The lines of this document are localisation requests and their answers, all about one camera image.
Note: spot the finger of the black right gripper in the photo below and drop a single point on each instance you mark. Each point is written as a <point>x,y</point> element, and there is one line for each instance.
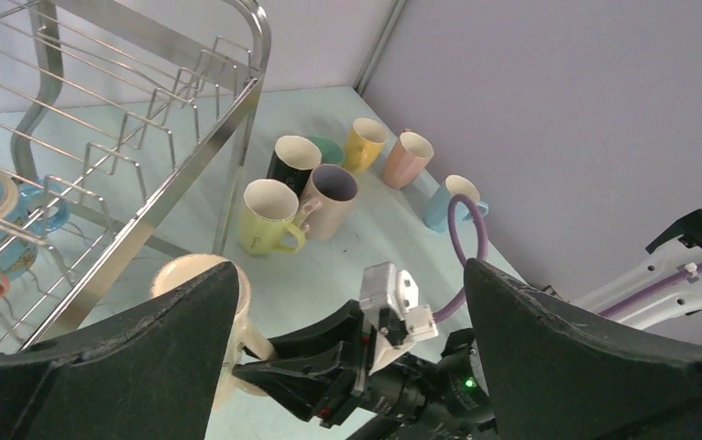
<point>326,386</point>
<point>341,326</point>

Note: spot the pink faceted mug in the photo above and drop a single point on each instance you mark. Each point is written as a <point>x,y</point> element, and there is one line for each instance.
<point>407,159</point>

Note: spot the blue-rimmed cup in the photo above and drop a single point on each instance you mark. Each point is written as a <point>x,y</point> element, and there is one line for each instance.
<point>27,214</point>

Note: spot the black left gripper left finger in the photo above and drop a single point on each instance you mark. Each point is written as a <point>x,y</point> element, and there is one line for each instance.
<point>149,372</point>

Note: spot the steel two-tier dish rack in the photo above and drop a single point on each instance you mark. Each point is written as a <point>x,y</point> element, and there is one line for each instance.
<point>141,111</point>

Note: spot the large pink mug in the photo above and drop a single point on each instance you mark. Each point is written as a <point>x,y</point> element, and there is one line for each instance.
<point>325,201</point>

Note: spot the mint green mug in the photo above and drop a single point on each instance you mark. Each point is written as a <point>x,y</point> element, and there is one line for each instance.
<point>331,152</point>

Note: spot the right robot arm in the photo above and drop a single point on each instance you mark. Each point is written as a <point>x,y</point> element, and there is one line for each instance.
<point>667,284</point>

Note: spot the cream decorated mug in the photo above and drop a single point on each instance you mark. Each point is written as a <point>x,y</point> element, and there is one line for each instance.
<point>244,335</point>

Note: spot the black mug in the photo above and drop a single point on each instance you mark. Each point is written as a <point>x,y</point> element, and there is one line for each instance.
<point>293,160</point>

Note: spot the yellow mug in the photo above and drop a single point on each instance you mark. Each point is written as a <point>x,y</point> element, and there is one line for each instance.
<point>365,140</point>

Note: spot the light blue mug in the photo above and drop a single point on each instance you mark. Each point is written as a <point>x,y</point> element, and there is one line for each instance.
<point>435,213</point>

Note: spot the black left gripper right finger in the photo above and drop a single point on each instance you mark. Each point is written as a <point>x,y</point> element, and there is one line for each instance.
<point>556,371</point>

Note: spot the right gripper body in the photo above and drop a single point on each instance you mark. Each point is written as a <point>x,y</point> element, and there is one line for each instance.
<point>413,398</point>

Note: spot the yellow-green mug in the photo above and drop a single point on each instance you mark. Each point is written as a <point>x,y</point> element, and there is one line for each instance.
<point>265,222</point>

